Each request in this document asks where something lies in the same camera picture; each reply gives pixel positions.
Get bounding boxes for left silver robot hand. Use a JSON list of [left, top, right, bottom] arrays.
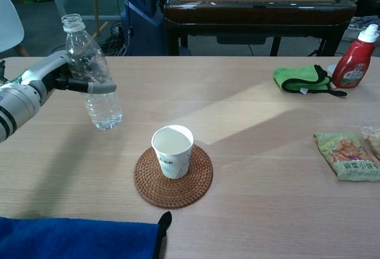
[[20, 50, 117, 105]]

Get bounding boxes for transparent plastic water bottle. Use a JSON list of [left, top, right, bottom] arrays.
[[61, 13, 124, 131]]

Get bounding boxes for small white paper cup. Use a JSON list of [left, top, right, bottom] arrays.
[[151, 124, 195, 180]]

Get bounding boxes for red ketchup bottle white cap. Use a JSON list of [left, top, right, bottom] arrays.
[[331, 24, 380, 89]]

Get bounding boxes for white chair wooden legs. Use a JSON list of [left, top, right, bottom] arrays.
[[0, 0, 30, 58]]

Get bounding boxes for white power strip with plugs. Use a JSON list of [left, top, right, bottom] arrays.
[[111, 21, 125, 39]]

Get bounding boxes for wooden pole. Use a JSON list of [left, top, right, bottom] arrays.
[[91, 0, 101, 37]]

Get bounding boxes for blue machine base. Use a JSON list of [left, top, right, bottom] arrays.
[[120, 0, 167, 57]]

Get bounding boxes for blue cloth with black trim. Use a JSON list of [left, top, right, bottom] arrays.
[[0, 211, 173, 259]]

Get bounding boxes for round woven rattan coaster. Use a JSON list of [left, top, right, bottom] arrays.
[[134, 143, 214, 210]]

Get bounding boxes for brown mahjong table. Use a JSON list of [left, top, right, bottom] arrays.
[[163, 0, 357, 57]]

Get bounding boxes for green cloth with black trim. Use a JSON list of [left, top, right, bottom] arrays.
[[273, 64, 347, 97]]

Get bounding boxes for green snack packet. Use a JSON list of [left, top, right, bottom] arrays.
[[313, 132, 380, 182]]

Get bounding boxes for clear biscuit snack bag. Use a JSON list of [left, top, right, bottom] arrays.
[[356, 125, 380, 165]]

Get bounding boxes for tangled black floor cables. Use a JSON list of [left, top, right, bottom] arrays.
[[97, 20, 130, 57]]

